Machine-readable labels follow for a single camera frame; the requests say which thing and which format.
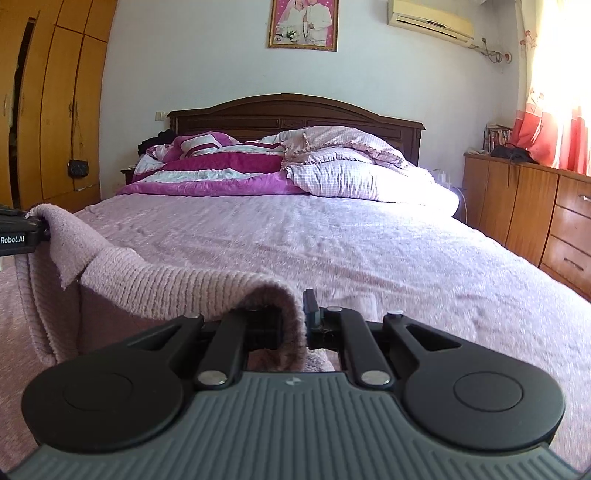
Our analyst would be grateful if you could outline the pink knitted sweater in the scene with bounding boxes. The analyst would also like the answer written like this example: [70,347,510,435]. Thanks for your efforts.
[14,204,334,373]

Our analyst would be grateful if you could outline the black clothes beside bed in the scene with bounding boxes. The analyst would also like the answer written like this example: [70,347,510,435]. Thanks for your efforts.
[137,129,177,156]

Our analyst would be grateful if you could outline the pink floral bedspread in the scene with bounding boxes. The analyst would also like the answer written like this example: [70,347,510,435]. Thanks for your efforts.
[1,194,590,470]

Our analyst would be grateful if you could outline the black bag on wardrobe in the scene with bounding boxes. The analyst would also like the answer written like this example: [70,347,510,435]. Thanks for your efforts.
[67,159,89,179]

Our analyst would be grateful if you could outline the dark wooden nightstand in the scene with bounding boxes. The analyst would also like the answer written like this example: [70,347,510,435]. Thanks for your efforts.
[120,167,135,185]

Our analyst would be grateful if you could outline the pink checkered ruffled duvet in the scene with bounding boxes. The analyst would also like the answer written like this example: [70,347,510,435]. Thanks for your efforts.
[259,126,460,216]

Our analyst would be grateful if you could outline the orange wooden wardrobe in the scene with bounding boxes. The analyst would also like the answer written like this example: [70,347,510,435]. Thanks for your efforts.
[1,0,117,212]

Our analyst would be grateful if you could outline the magenta white striped quilt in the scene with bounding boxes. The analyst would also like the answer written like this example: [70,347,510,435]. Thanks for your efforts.
[118,132,304,197]

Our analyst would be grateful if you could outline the dark wooden headboard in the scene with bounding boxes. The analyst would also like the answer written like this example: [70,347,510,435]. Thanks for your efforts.
[167,93,425,165]

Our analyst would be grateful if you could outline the wooden dresser with drawers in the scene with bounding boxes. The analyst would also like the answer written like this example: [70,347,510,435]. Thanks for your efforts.
[458,154,590,299]

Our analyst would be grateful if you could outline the black item on dresser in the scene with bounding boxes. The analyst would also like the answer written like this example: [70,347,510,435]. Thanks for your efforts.
[490,143,536,164]

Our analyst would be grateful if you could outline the books on dresser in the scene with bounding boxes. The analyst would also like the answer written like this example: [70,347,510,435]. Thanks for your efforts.
[483,123,513,154]

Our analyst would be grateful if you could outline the red orange curtain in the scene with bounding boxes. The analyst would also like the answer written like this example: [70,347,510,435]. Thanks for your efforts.
[512,0,590,176]

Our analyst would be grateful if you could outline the framed wedding photo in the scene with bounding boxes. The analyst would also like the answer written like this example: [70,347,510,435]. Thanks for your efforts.
[267,0,339,52]

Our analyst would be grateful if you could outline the white wall air conditioner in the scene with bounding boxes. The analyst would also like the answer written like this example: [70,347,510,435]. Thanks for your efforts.
[388,0,475,47]

